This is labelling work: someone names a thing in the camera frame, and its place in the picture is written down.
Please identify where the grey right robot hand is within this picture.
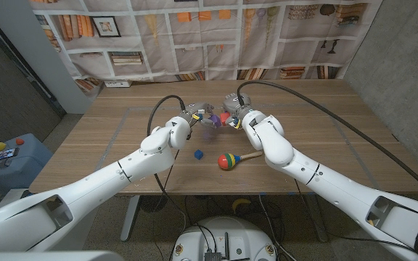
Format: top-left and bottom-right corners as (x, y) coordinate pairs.
(221, 92), (253, 130)

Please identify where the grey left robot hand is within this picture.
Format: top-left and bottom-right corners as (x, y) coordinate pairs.
(183, 102), (221, 128)

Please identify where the colourful striped wooden maraca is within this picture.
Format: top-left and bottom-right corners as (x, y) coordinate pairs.
(217, 151), (263, 171)

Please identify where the yellow banana toy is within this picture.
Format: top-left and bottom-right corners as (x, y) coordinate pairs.
(231, 197), (253, 214)

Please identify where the printed bookshelf backdrop cloth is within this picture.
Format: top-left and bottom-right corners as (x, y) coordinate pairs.
(29, 0), (384, 91)

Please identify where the white power strip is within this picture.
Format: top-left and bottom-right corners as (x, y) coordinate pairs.
(104, 80), (133, 88)

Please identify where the black round floor base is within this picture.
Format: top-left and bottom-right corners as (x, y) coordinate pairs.
(139, 195), (169, 213)

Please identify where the white robot torso base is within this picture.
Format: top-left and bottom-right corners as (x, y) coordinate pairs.
(171, 216), (278, 261)

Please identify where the white table leg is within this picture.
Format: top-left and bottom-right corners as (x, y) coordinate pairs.
(120, 194), (141, 243)
(308, 199), (329, 243)

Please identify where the blue-grey storage box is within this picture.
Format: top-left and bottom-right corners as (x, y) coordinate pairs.
(0, 133), (54, 195)

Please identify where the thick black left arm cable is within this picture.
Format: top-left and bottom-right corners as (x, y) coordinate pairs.
(146, 94), (189, 228)

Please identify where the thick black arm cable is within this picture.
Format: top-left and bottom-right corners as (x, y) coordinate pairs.
(237, 80), (418, 204)
(146, 94), (189, 228)

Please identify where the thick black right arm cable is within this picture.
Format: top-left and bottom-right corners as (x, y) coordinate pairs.
(237, 80), (418, 204)

